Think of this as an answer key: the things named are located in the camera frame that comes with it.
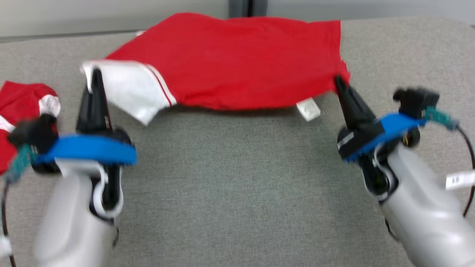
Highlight blue left camera mount bracket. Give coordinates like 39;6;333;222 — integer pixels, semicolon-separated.
33;134;138;166

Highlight right camera cable green plug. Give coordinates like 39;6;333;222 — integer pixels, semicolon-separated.
425;106;475;219

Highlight left camera cable green plug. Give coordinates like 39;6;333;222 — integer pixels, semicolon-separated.
0;145;34;267

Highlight camera cable green plug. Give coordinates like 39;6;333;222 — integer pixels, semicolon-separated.
425;106;475;219
0;145;34;267

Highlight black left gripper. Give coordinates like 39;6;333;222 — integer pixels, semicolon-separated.
76;69;132;144

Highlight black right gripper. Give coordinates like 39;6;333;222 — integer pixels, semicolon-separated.
335;76;386;160

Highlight blue camera mount bracket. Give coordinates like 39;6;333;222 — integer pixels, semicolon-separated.
33;134;138;166
343;112;427;164

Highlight blue right camera mount bracket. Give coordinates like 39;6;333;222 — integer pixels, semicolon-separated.
343;112;427;164

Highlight white cable label tag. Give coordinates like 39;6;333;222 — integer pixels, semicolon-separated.
0;235;12;258
445;171;475;190

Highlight grey fabric padded surface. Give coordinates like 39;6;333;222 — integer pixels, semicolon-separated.
0;17;475;267

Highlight red shorts white trim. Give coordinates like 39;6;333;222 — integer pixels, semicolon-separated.
0;82;62;175

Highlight grey aluminium partition post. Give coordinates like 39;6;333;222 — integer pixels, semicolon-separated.
248;0;268;17
228;0;248;18

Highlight red jersey shirt white sleeves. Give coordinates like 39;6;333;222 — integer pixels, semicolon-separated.
81;12;351;126

